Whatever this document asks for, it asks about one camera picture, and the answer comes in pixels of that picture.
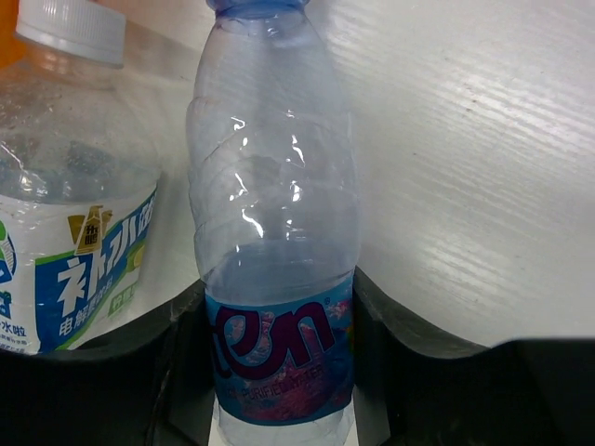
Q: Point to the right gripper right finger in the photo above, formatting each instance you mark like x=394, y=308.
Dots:
x=416, y=384

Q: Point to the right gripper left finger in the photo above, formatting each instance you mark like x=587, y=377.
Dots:
x=147, y=382

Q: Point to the green label water bottle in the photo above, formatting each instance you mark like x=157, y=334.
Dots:
x=79, y=178

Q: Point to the blue cap water bottle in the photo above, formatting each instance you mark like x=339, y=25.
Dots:
x=275, y=203

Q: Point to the orange juice bottle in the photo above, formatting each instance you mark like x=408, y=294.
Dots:
x=11, y=49

